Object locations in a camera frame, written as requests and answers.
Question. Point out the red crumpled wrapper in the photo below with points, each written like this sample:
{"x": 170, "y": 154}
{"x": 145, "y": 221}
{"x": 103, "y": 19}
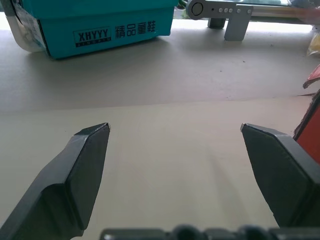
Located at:
{"x": 312, "y": 78}

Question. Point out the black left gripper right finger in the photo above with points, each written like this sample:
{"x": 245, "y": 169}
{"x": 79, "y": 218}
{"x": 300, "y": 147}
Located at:
{"x": 280, "y": 175}

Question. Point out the red cardboard box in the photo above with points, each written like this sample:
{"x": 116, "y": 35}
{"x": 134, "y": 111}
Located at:
{"x": 308, "y": 130}

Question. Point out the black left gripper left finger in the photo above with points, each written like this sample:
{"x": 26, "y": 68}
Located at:
{"x": 62, "y": 185}

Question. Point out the teal shoe box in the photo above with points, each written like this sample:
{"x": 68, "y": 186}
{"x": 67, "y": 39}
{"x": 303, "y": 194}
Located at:
{"x": 100, "y": 25}

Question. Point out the yellow plastic bag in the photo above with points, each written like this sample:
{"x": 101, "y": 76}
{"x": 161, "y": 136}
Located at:
{"x": 314, "y": 45}

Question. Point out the silver metal stand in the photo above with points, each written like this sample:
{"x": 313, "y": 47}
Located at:
{"x": 222, "y": 15}

